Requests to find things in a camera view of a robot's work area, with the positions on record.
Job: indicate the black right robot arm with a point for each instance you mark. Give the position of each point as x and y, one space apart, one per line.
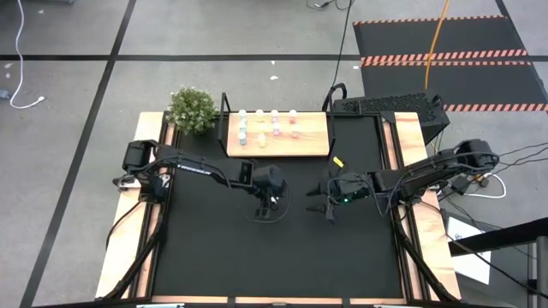
428 171

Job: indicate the black desk bar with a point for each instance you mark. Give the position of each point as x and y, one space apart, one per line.
505 235

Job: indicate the teal blue medicine bottle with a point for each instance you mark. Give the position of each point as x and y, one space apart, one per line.
242 126

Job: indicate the grey post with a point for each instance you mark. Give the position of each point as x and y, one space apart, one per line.
543 274

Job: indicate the white paper sheet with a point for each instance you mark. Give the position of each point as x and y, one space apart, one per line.
471 261

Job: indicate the blue grey connector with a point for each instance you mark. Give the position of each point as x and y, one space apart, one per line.
3 94

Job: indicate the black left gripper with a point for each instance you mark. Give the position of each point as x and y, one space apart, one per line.
269 181

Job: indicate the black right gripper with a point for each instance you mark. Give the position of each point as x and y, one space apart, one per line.
353 188

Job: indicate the blue medicine bottle white cap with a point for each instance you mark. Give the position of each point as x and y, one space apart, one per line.
242 138

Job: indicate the pink medicine bottle white cap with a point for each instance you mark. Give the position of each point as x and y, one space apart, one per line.
295 133
293 115

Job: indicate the black table mat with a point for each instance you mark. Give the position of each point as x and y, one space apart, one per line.
240 256

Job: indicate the yellow tag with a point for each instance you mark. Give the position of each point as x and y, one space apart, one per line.
338 161

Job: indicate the green potted plant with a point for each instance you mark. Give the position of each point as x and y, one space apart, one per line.
192 110

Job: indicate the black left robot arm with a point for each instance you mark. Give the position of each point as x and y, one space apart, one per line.
192 167

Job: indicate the pale teal medicine bottle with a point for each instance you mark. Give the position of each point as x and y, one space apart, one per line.
242 114

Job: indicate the black floor mat orange stripes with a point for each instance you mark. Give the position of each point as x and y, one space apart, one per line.
428 38
471 85

